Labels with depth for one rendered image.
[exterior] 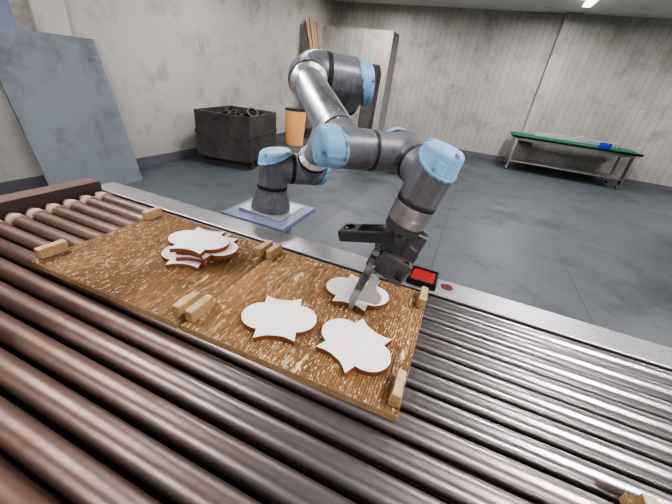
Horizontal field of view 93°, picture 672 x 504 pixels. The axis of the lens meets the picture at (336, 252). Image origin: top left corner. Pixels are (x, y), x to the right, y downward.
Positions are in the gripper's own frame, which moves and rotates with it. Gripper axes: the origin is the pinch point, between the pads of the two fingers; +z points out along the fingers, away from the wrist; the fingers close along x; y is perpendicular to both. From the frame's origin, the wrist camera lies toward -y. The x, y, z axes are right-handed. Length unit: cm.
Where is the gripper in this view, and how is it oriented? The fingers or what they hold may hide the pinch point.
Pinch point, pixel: (357, 291)
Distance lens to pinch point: 72.8
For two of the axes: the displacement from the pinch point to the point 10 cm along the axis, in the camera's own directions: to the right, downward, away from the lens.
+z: -3.4, 7.7, 5.4
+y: 8.6, 4.8, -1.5
